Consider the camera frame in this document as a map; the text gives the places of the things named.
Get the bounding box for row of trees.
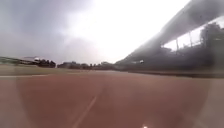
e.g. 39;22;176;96
35;58;116;71

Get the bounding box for grandstand with roof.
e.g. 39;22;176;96
114;0;224;75

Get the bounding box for white painted lane line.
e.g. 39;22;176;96
71;95;98;128

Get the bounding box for grass field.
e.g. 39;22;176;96
0;64;68;77

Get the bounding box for red running track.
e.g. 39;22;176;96
0;70;224;128

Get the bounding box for low building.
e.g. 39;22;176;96
0;55;41;66

